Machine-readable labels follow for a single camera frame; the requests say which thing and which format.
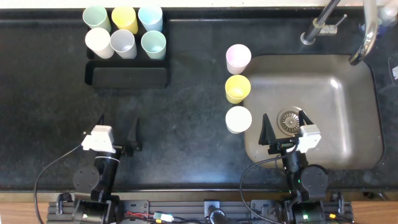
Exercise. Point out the mounting rail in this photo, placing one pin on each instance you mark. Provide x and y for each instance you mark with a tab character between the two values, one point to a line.
186	208

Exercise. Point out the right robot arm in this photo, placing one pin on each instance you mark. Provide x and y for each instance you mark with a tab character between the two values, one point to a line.
314	182

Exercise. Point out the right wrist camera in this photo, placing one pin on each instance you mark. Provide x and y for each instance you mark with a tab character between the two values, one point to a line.
309	137

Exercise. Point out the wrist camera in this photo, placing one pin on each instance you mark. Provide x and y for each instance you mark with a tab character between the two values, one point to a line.
99	138
309	137

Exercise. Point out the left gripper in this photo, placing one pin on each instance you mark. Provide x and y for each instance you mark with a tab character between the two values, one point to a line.
122	150

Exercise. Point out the black tray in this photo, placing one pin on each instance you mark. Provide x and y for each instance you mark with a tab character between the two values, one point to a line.
129	77

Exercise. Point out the green cup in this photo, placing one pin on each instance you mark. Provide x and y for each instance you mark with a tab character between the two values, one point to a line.
94	17
153	42

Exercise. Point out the white cup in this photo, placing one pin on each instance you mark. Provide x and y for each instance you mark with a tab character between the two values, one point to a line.
238	119
98	40

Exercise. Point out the yellow cup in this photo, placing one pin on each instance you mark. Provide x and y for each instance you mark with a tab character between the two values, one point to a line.
237	87
123	17

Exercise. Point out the steel tap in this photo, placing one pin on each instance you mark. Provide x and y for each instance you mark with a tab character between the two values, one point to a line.
370	31

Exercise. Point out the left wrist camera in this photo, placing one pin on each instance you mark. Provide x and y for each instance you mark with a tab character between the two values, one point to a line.
99	138

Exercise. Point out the blue cup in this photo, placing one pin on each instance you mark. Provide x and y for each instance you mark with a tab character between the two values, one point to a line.
150	17

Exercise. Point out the pink cup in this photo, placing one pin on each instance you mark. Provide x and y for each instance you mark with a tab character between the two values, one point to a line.
237	56

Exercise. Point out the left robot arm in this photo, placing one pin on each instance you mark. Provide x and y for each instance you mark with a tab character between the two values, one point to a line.
105	174

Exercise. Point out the steel sink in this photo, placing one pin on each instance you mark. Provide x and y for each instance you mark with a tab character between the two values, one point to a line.
342	109

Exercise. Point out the grey cup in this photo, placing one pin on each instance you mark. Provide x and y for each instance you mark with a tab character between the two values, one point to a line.
122	42

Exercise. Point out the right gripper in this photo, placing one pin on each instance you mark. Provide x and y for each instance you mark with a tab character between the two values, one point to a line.
280	147

